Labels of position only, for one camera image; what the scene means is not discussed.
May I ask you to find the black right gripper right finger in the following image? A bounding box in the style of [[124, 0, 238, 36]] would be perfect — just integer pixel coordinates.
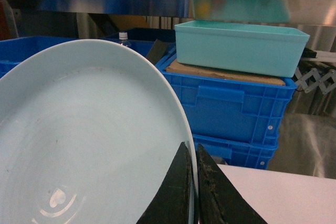
[[196, 144, 266, 223]]

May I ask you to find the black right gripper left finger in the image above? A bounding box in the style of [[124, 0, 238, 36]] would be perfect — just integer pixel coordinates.
[[137, 142, 192, 223]]

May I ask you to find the light blue oval tray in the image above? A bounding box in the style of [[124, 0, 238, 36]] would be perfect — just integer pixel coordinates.
[[1, 39, 196, 223]]

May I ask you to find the stainless steel shelf beam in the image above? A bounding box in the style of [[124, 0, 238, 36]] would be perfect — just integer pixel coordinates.
[[7, 0, 335, 26]]

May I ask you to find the blue crate bottom right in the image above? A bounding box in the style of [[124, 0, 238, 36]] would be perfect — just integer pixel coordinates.
[[193, 134, 278, 169]]

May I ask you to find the blue crate top right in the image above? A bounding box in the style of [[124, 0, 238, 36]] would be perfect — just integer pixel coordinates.
[[160, 67, 297, 146]]

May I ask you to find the brown cardboard sheet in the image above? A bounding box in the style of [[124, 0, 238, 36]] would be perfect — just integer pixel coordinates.
[[164, 60, 286, 86]]

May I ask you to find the blue crate top middle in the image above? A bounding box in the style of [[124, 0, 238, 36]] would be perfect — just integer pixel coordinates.
[[130, 40, 176, 66]]

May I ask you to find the black flat object in crate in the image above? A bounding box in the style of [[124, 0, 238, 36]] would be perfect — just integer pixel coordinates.
[[146, 39, 169, 65]]

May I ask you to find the metal scissor rack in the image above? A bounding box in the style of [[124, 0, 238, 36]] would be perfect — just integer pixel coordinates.
[[293, 47, 336, 95]]

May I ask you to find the teal plastic bin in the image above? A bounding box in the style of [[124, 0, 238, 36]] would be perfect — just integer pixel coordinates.
[[175, 20, 310, 78]]

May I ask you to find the dark blue rear crate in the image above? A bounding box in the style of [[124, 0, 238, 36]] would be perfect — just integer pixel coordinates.
[[101, 27, 176, 43]]

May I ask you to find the clear water bottle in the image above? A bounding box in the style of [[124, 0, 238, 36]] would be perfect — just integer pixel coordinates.
[[119, 32, 131, 48]]

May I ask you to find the blue crate top left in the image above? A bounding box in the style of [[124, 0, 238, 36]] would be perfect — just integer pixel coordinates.
[[0, 36, 77, 78]]

